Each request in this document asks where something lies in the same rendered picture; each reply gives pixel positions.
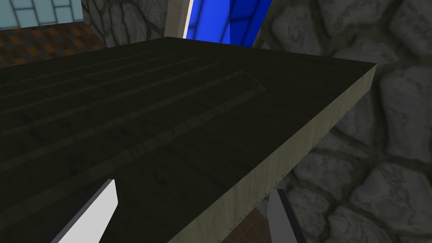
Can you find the blue door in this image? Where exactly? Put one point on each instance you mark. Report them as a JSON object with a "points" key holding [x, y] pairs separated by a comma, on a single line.
{"points": [[222, 20]]}

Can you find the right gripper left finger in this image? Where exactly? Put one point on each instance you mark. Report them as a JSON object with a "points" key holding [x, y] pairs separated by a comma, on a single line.
{"points": [[91, 216]]}

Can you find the dark wooden table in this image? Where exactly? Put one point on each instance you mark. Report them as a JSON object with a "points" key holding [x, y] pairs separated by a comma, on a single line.
{"points": [[189, 114]]}

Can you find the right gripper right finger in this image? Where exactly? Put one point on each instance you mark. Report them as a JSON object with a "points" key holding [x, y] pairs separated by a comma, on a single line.
{"points": [[281, 219]]}

